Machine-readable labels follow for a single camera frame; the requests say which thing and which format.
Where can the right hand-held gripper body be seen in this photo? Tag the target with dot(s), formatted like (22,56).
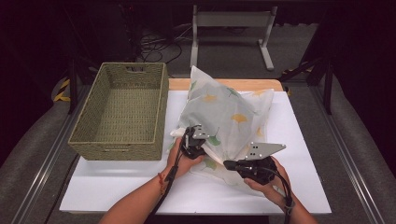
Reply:
(258,169)

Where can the yellow-black hazard tape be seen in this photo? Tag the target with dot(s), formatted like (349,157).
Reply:
(63,88)

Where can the person's right hand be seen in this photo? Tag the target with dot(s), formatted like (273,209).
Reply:
(274,191)

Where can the white metal stand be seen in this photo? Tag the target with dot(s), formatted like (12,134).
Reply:
(233,20)

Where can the green woven basket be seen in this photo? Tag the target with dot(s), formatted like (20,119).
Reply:
(124,115)

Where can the white table board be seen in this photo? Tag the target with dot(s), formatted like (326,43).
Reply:
(93,186)

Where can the black metal stand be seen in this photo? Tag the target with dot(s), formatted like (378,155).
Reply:
(327,77)
(73,84)

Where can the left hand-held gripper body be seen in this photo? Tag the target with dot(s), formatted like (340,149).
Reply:
(194,144)

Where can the aluminium floor rail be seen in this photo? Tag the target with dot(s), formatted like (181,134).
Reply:
(46,161)
(348,161)

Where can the white leaf-print laundry bag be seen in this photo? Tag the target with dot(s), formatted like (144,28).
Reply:
(224,109)

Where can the person's left hand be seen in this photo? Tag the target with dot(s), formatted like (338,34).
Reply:
(180,163)

